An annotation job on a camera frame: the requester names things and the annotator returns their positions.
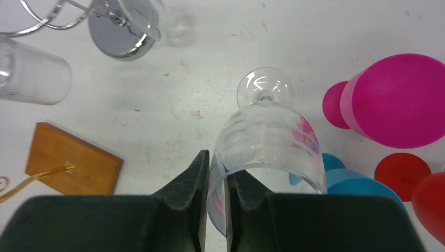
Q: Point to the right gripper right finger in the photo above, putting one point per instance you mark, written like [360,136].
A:
[261,220]

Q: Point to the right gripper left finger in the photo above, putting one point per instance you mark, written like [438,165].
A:
[171,219]

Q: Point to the blue wine glass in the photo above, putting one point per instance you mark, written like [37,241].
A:
[343,181]

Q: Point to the red wine glass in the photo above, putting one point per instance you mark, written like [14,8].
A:
[412,180]

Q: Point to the pink wine glass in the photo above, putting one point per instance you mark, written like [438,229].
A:
[397,101]

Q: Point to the wooden rack base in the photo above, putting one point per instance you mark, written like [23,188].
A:
[94,171]

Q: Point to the clear patterned glass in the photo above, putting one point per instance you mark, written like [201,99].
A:
[31,75]

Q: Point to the clear champagne flute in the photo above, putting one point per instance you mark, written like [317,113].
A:
[176,24]

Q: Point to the silver wire glass rack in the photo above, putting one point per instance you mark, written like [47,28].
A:
[122,30]

